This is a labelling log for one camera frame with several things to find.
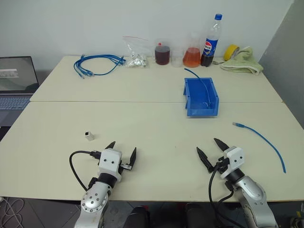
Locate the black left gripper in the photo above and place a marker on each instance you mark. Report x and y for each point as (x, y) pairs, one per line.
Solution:
(125, 166)

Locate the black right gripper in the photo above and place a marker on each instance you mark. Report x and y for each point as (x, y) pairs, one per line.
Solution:
(222, 165)

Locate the small RJ45 connector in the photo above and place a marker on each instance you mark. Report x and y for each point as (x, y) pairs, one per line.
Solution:
(89, 136)

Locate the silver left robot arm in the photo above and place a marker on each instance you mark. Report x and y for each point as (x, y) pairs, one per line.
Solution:
(92, 202)

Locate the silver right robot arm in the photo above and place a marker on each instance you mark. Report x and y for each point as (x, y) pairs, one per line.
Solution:
(254, 197)

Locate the blue plastic parts bin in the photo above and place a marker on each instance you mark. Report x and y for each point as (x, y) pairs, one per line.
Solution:
(200, 95)

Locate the dark rounded shape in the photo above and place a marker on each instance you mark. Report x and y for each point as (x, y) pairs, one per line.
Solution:
(137, 217)

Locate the clear zip bag of couplers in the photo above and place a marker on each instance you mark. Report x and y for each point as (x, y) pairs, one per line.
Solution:
(136, 60)

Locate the pale green towel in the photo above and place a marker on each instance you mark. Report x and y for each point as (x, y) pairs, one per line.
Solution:
(244, 61)

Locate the flask of orange liquid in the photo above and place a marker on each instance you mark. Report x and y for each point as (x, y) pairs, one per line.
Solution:
(192, 58)

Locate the empty clear plastic beaker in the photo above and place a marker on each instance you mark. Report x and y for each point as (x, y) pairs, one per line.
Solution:
(177, 60)

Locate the yellow tape roll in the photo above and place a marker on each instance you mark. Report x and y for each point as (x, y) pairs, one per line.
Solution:
(229, 53)

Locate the beaker of dark red liquid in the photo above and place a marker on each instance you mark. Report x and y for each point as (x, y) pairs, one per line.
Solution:
(162, 55)

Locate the Pepsi cola bottle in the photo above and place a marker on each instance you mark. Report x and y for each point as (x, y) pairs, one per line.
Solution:
(209, 46)

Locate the grey laptop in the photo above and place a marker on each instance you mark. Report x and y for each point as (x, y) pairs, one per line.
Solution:
(16, 78)

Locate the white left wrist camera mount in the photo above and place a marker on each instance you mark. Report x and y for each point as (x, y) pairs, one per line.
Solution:
(109, 161)

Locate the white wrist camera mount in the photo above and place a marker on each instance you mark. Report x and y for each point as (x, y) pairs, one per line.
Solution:
(234, 159)
(109, 161)

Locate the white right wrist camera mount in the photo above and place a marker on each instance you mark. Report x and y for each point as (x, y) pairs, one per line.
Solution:
(234, 159)

